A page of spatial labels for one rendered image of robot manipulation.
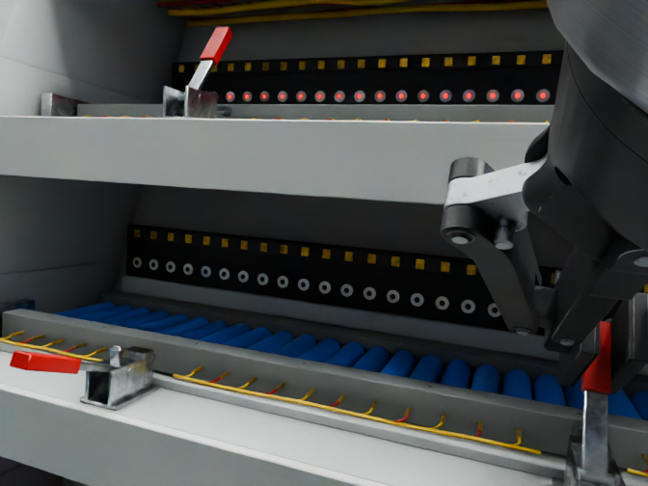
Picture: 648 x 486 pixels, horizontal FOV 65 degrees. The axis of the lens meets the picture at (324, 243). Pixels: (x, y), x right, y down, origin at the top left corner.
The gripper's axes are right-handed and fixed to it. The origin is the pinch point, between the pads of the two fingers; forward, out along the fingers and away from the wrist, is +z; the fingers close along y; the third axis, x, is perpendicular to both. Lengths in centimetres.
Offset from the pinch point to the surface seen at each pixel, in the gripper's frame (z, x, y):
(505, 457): 3.3, -5.7, -3.7
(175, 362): 4.7, -4.2, -25.8
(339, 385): 4.7, -3.5, -13.6
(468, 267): 11.9, 8.4, -7.4
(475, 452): 3.4, -5.8, -5.1
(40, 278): 7.4, 1.0, -44.4
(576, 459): 1.6, -5.2, -0.6
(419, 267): 12.1, 8.0, -11.2
